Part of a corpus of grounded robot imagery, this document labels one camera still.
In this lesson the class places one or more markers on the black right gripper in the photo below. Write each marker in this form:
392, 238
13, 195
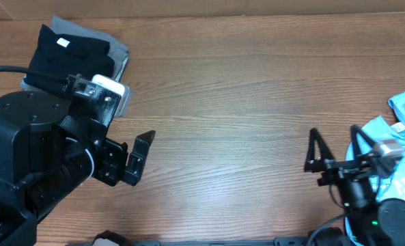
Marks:
341, 164

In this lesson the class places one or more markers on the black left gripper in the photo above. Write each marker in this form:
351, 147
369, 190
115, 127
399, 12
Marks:
115, 153

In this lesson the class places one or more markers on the black t-shirt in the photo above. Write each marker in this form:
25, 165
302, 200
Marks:
62, 55

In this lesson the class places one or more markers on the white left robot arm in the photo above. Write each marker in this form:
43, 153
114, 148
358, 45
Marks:
49, 147

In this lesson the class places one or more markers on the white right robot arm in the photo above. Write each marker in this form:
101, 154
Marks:
371, 222

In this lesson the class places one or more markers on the light blue t-shirt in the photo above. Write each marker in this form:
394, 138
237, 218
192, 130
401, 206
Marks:
377, 130

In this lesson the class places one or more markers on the grey folded trousers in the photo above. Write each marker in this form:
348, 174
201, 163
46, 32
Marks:
119, 52

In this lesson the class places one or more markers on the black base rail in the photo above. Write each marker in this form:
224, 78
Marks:
111, 238

